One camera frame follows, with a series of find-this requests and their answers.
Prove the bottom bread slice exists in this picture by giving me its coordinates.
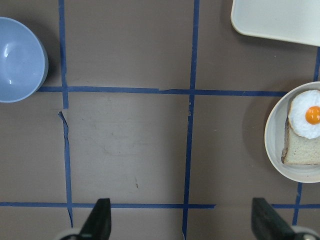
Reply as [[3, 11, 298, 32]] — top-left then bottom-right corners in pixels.
[[281, 118, 320, 165]]

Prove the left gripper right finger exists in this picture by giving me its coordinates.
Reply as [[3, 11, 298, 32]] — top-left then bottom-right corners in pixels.
[[251, 197, 296, 240]]

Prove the round white plate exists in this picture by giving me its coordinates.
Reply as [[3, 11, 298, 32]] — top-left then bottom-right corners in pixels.
[[264, 81, 320, 183]]

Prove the blue bowl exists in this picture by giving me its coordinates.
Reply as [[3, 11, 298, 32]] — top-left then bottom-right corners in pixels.
[[0, 16, 49, 103]]

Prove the cream bear tray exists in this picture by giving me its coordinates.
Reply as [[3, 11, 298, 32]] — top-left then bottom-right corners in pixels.
[[230, 0, 320, 47]]

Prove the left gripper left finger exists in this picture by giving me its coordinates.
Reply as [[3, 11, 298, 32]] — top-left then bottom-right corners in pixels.
[[78, 198, 111, 240]]

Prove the fried egg toy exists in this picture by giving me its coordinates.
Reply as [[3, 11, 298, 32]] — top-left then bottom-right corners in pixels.
[[288, 90, 320, 140]]

